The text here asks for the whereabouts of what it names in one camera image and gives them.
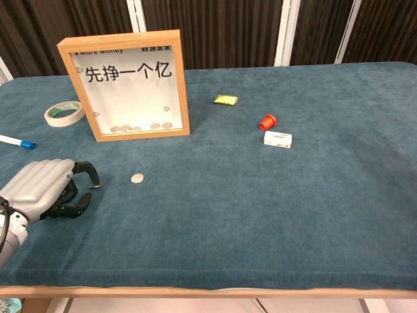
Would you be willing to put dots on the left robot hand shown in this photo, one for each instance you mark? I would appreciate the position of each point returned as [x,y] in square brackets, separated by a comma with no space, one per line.
[39,186]

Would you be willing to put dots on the white marker blue cap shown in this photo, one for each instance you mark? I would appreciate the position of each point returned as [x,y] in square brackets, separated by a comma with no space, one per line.
[13,141]

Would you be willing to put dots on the beige masking tape roll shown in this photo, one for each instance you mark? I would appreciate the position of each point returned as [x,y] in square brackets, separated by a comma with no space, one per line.
[62,123]

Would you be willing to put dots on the teal plastic bag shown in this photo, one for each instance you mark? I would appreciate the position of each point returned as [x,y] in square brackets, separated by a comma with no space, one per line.
[8,306]

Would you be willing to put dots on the small yellow packet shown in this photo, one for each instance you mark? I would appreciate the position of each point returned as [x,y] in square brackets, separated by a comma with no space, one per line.
[225,99]

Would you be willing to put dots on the blue table cloth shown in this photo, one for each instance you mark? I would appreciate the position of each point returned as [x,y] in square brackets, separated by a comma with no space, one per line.
[244,212]

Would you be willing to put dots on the small red cap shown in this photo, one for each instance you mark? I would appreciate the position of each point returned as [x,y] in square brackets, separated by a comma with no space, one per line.
[267,123]

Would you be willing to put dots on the small white box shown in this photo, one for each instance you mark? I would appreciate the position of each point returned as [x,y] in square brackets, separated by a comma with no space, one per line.
[277,140]

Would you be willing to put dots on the white partition post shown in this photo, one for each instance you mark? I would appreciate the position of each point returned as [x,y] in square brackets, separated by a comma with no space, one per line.
[286,32]
[135,16]
[5,70]
[348,32]

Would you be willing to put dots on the wooden coin box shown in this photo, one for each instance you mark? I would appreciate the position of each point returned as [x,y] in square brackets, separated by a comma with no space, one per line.
[130,98]

